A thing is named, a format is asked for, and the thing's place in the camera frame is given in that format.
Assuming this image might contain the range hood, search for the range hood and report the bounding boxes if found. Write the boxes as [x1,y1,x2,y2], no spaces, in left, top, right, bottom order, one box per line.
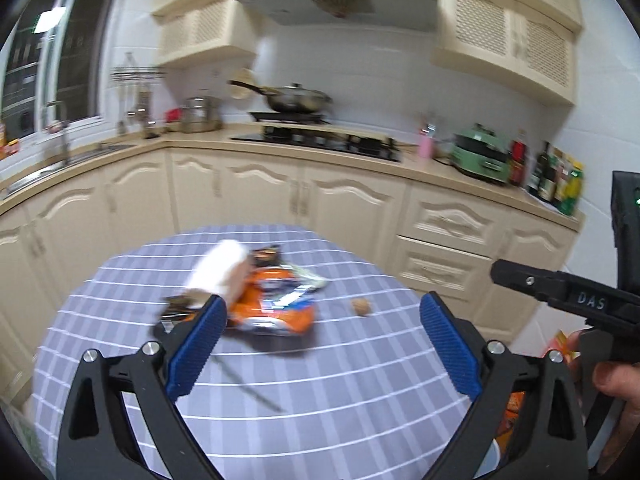
[237,0,437,32]

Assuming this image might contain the round woven trivet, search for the round woven trivet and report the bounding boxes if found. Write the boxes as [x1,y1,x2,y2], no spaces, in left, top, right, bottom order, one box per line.
[230,67,256,100]

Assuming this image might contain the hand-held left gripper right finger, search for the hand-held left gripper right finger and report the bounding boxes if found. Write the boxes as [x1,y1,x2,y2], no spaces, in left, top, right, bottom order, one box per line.
[419,291,590,480]

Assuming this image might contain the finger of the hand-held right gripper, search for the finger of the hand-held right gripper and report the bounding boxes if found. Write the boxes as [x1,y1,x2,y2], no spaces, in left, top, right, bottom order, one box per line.
[490,259,617,322]

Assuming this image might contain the pink utensil cup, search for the pink utensil cup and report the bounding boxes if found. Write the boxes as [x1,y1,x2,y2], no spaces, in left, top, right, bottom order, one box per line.
[419,115,444,160]

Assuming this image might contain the steel pot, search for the steel pot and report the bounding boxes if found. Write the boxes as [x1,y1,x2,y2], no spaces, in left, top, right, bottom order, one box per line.
[179,94,224,134]

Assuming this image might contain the orange snack bag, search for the orange snack bag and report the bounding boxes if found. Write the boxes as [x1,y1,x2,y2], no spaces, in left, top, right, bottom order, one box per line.
[226,262,329,337]

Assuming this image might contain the person's right hand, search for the person's right hand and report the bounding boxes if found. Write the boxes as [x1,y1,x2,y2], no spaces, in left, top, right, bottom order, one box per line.
[567,331,640,473]

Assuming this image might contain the grey checked tablecloth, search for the grey checked tablecloth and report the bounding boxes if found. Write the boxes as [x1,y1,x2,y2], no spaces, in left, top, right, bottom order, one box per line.
[32,225,502,480]

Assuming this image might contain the steel sink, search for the steel sink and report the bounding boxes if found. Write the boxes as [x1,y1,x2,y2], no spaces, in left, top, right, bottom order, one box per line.
[0,142,137,197]

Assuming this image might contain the black snack wrapper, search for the black snack wrapper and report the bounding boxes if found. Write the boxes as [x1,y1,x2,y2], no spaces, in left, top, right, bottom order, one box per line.
[249,244,284,267]

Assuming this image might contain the cream wall cabinet with lattice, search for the cream wall cabinet with lattice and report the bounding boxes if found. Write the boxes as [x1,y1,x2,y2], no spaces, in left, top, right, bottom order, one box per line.
[152,0,259,69]
[431,0,584,106]

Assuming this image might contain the window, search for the window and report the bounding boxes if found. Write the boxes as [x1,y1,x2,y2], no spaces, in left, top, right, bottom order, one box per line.
[0,0,127,137]

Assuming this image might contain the red label sauce bottle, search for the red label sauce bottle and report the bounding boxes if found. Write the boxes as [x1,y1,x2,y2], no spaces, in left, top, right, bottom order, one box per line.
[508,130,530,187]

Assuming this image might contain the frying pan with lid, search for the frying pan with lid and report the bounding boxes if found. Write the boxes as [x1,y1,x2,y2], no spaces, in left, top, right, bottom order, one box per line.
[229,80,334,114]

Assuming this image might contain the black gas stove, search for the black gas stove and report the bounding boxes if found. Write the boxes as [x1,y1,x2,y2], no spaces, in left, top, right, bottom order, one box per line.
[230,111,404,164]

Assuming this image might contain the orange food box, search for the orange food box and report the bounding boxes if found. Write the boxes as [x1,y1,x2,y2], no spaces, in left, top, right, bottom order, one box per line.
[0,120,22,159]

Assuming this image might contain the green electric cooker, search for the green electric cooker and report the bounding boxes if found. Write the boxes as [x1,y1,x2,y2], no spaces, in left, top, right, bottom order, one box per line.
[450,123,512,184]

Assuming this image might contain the cream base cabinets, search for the cream base cabinets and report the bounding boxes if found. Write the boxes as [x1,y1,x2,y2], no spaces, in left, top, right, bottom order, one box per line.
[0,146,587,411]

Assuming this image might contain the chrome faucet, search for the chrome faucet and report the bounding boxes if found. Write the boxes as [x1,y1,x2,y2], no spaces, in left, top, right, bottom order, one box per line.
[42,101,72,167]

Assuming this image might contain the wall utensil rack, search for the wall utensil rack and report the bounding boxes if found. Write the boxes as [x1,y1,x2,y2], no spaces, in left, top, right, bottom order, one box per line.
[111,52,167,139]

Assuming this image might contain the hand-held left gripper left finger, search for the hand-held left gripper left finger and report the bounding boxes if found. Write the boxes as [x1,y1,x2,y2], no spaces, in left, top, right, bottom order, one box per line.
[56,294,228,480]

